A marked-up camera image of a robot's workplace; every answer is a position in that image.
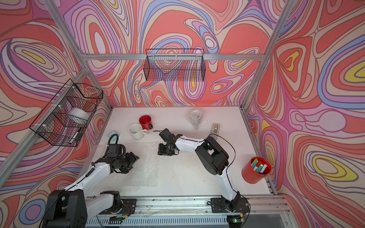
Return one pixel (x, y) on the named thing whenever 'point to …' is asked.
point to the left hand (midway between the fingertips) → (138, 160)
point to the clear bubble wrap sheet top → (195, 117)
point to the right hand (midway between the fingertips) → (161, 156)
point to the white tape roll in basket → (78, 115)
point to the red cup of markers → (255, 170)
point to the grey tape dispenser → (215, 128)
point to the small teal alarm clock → (114, 138)
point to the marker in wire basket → (74, 137)
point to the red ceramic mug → (146, 122)
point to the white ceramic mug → (136, 131)
